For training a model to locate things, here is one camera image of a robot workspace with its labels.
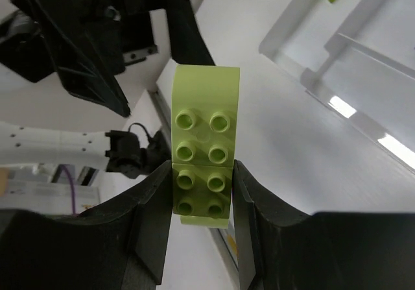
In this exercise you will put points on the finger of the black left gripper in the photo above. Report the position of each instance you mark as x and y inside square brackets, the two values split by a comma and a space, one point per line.
[187, 44]

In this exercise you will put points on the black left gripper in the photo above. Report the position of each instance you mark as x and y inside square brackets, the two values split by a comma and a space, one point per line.
[86, 42]

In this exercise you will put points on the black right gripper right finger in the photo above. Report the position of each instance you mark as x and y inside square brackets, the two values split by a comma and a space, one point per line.
[281, 247]

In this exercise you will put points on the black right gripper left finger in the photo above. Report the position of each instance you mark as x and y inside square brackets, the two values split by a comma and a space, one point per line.
[119, 244]

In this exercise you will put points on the pale green curved lego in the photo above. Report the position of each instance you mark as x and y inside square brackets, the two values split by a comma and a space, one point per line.
[204, 115]

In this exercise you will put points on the pale green long lego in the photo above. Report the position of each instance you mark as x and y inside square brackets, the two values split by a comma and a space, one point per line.
[201, 193]

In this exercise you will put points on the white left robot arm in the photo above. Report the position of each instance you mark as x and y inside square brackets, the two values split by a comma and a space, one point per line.
[114, 151]

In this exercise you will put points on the white compartment tray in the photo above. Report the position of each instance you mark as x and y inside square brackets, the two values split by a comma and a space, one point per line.
[356, 56]

